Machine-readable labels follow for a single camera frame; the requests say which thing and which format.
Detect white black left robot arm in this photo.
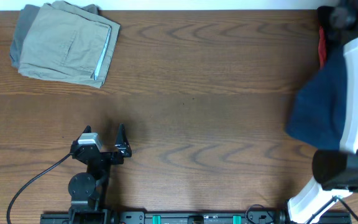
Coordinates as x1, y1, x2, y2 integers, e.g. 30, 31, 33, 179
68, 123, 132, 224

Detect navy blue shorts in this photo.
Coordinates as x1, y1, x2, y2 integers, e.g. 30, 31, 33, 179
285, 46, 347, 151

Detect black garment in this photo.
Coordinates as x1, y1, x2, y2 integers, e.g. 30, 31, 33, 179
317, 6, 347, 48

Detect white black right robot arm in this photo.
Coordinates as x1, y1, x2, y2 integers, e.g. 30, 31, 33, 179
275, 1, 358, 223

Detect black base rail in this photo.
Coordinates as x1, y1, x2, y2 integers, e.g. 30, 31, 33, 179
40, 210, 352, 224

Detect grey folded garment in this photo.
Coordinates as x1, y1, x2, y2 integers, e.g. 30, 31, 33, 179
10, 1, 111, 78

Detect khaki folded trousers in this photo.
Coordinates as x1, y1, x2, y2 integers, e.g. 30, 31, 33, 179
18, 1, 120, 88

